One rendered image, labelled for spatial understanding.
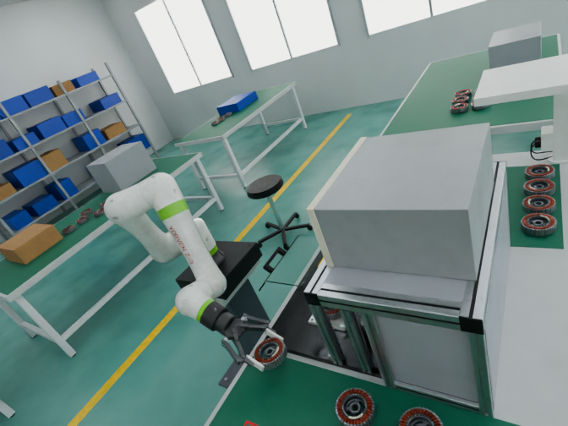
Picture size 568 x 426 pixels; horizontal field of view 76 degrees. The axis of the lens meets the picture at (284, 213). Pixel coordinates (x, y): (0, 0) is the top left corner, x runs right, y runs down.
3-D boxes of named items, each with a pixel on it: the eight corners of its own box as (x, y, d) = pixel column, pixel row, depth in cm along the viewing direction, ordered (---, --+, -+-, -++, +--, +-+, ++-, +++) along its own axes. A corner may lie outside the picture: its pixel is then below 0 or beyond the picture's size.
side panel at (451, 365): (385, 386, 108) (361, 313, 93) (389, 378, 110) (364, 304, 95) (493, 417, 92) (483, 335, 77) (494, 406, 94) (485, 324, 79)
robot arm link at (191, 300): (166, 311, 133) (170, 288, 128) (190, 295, 143) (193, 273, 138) (196, 331, 128) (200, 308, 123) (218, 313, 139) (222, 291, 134)
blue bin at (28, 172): (14, 188, 598) (2, 173, 584) (37, 175, 626) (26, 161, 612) (24, 187, 574) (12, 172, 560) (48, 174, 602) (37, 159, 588)
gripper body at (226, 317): (228, 317, 134) (248, 330, 131) (213, 335, 128) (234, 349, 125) (228, 306, 129) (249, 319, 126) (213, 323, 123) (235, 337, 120)
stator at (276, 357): (250, 366, 122) (246, 358, 121) (269, 341, 130) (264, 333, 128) (275, 374, 115) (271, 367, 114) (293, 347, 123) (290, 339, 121)
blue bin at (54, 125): (35, 141, 622) (25, 128, 611) (57, 131, 650) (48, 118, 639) (45, 139, 597) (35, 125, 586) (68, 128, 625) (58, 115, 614)
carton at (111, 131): (99, 141, 712) (93, 133, 703) (116, 132, 739) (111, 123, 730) (109, 139, 688) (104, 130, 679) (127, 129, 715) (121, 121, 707)
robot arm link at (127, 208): (152, 250, 183) (92, 194, 136) (182, 235, 185) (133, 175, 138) (161, 271, 176) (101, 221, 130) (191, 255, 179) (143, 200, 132)
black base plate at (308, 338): (264, 346, 138) (262, 341, 137) (330, 240, 180) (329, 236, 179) (385, 379, 110) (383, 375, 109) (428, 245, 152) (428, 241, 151)
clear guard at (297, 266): (259, 291, 125) (252, 278, 122) (291, 246, 141) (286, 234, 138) (344, 305, 106) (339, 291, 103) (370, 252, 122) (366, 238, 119)
